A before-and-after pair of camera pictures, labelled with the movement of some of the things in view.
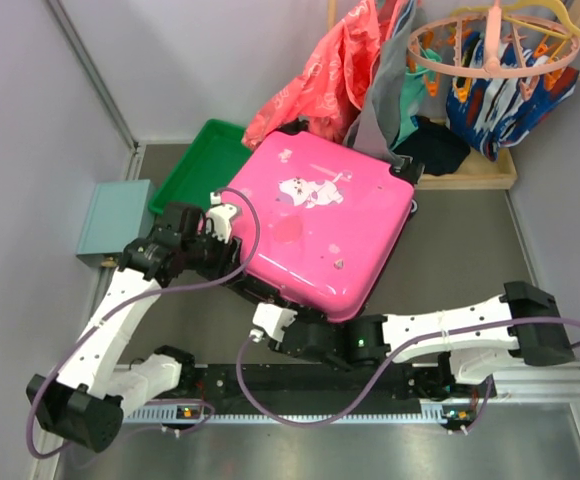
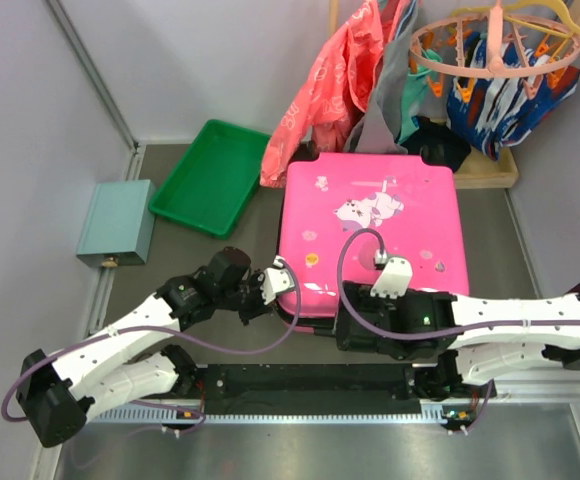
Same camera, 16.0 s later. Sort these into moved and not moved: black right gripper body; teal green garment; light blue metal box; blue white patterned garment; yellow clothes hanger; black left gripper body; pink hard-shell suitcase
Moved: black left gripper body; black right gripper body; pink hard-shell suitcase
Not moved: yellow clothes hanger; teal green garment; light blue metal box; blue white patterned garment
